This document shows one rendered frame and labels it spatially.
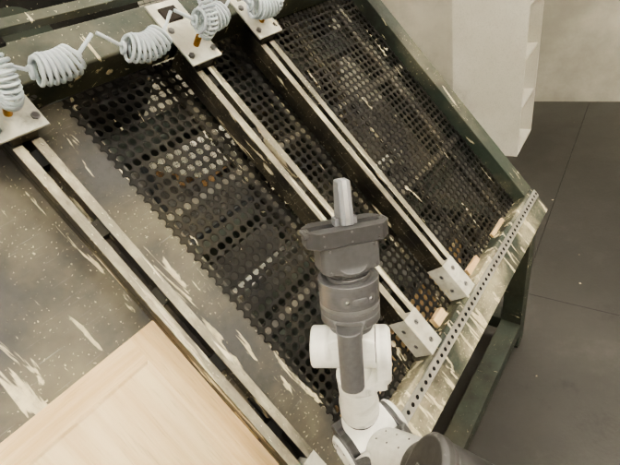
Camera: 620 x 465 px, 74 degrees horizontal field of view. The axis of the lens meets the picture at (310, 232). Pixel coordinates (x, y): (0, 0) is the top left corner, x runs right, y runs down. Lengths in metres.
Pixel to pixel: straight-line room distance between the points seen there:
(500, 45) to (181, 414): 3.62
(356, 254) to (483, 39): 3.53
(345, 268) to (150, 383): 0.53
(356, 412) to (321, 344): 0.18
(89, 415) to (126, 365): 0.10
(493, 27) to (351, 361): 3.57
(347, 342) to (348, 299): 0.06
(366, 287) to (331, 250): 0.07
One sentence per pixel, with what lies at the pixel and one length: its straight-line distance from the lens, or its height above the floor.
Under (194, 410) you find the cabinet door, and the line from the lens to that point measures 0.96.
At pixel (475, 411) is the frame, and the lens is 2.03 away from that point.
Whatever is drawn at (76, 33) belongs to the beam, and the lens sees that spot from 1.16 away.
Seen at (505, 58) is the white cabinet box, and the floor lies 0.87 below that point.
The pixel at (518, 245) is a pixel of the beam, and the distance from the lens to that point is 1.72.
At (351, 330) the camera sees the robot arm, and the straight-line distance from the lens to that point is 0.58.
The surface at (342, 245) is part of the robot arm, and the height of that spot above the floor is 1.57.
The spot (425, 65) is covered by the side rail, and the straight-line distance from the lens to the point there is 1.86.
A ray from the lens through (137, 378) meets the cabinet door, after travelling 0.94.
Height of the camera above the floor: 1.90
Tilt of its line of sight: 34 degrees down
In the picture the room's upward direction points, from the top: 14 degrees counter-clockwise
